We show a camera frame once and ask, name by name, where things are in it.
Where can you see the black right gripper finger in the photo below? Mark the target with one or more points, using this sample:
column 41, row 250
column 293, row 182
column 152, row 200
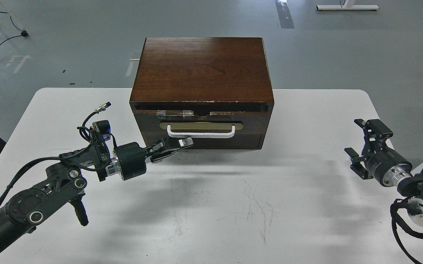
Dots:
column 376, row 133
column 356, row 164

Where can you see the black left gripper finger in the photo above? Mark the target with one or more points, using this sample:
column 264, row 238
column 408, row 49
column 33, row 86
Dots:
column 161, row 153
column 169, row 143

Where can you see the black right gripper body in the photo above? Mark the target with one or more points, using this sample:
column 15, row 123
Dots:
column 387, row 166

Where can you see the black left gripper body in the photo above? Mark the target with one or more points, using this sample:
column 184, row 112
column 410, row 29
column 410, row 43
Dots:
column 128, row 161

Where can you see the wooden drawer with white handle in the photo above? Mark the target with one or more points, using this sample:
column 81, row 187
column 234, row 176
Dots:
column 217, row 130

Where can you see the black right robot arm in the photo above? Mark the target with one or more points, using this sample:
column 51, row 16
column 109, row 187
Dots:
column 407, row 212

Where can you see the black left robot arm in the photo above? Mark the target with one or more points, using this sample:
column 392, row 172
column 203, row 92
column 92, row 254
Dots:
column 64, row 183

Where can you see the dark wooden cabinet box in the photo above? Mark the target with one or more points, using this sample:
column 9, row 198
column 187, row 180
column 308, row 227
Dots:
column 203, row 74

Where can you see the white table base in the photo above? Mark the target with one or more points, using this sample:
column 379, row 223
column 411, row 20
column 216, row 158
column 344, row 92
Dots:
column 347, row 5

